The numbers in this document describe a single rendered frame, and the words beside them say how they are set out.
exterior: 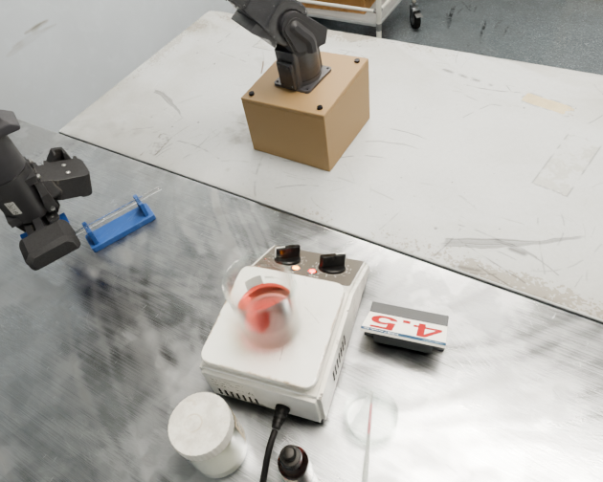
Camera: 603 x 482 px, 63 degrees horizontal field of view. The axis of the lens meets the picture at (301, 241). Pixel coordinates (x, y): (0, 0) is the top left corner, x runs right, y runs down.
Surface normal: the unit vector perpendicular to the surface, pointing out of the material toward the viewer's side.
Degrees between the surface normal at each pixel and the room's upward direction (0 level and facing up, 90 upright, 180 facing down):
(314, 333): 0
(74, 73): 90
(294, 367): 0
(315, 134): 90
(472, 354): 0
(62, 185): 87
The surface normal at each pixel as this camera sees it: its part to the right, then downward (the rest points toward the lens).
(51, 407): -0.12, -0.63
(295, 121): -0.50, 0.71
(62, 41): 0.86, 0.32
